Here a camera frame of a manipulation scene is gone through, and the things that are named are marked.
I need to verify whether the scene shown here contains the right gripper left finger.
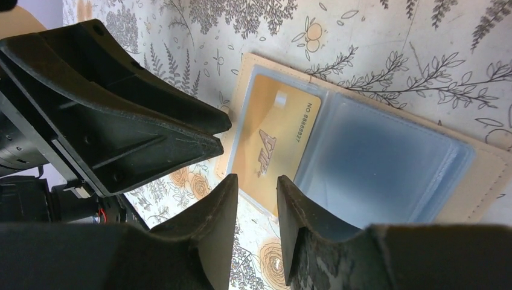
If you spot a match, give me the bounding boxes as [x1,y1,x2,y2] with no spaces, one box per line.
[1,174,238,289]

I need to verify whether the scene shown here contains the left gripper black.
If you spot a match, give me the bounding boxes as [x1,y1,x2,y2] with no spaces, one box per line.
[1,33,223,230]

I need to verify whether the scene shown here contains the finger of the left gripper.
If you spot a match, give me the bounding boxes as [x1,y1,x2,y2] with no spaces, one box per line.
[40,19,232,135]

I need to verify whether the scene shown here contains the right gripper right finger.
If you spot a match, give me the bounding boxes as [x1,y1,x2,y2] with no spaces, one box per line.
[277,175,511,289]

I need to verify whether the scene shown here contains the gold VIP card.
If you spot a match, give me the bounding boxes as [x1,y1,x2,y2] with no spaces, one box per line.
[231,74,322,215]

